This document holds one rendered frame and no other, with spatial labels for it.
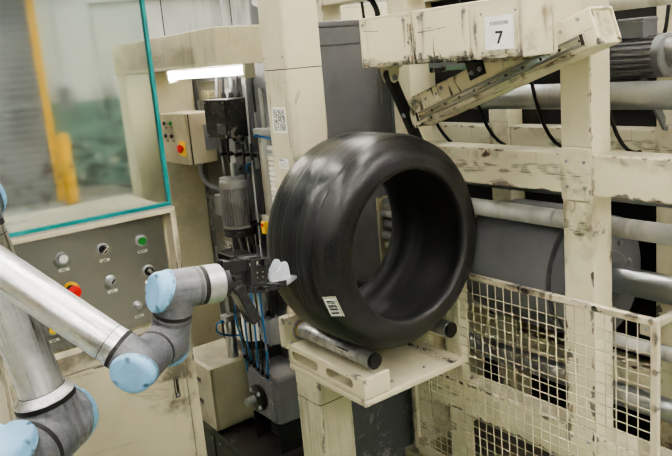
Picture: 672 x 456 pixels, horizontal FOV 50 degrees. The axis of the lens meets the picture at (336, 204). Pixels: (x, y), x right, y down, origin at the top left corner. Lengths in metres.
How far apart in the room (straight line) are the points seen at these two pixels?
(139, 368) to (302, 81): 0.96
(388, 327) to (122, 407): 0.91
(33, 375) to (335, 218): 0.82
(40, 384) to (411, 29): 1.32
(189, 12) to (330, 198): 9.50
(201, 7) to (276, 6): 9.08
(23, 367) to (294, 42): 1.10
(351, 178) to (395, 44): 0.50
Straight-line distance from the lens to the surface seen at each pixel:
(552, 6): 1.88
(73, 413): 1.97
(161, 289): 1.61
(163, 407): 2.43
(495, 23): 1.84
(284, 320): 2.13
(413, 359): 2.14
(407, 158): 1.85
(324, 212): 1.74
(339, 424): 2.40
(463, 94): 2.10
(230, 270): 1.70
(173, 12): 11.12
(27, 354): 1.91
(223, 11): 11.20
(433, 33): 1.98
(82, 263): 2.26
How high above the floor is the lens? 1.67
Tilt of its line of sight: 11 degrees down
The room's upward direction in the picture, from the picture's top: 5 degrees counter-clockwise
